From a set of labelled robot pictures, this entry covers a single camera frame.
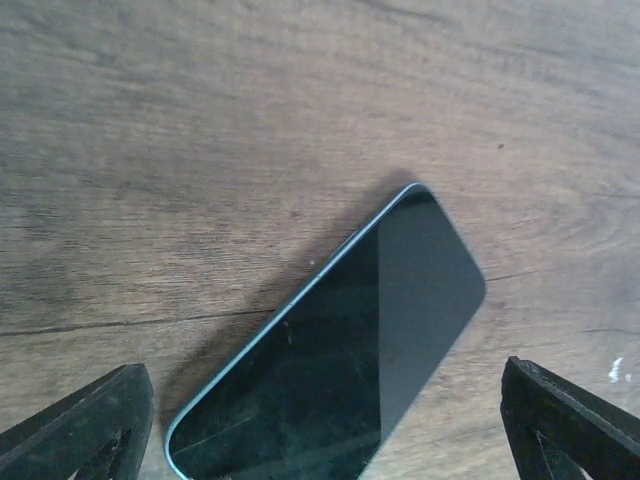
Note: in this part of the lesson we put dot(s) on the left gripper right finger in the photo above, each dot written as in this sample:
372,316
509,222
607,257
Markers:
557,430

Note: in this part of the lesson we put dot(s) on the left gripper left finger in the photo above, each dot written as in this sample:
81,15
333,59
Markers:
100,431

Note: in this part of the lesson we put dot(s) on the blue-edged dark phone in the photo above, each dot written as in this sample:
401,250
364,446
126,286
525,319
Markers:
323,384

